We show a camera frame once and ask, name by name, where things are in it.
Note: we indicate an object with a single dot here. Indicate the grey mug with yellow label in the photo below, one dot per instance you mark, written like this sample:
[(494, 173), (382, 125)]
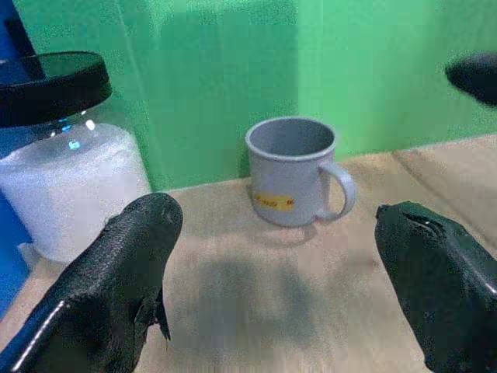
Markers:
[(289, 175)]

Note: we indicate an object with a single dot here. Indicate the blue panel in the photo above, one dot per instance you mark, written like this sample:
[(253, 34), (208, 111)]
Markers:
[(9, 42)]

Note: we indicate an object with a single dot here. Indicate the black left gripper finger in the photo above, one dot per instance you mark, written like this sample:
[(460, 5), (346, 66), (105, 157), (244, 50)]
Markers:
[(475, 79), (105, 279), (438, 283)]

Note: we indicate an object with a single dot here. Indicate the clear jar with black lid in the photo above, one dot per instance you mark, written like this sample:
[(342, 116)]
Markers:
[(66, 171)]

